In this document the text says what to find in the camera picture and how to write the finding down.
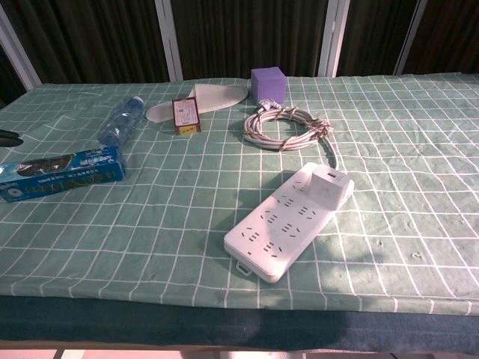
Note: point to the blue cookie box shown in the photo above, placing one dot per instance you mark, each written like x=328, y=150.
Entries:
x=56, y=175

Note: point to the white frame post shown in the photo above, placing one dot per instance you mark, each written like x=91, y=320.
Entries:
x=170, y=37
x=18, y=45
x=333, y=37
x=409, y=37

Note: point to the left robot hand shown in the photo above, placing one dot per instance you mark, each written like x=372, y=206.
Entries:
x=9, y=138

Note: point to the white slipper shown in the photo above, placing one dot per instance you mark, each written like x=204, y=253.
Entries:
x=224, y=97

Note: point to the purple cube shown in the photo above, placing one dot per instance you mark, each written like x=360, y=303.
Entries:
x=267, y=84

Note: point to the dark teal under cloth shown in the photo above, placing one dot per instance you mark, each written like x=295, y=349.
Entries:
x=112, y=325

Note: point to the clear plastic water bottle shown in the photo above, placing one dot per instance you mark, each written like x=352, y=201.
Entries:
x=119, y=123

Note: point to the green checked tablecloth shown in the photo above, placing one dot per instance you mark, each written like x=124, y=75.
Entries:
x=149, y=224

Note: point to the white power strip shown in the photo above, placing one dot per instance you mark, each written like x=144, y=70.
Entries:
x=269, y=232

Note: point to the small red-brown box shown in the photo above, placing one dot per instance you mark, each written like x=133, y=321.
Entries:
x=186, y=114

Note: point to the white plug adapter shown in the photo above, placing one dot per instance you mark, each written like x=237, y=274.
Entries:
x=327, y=186

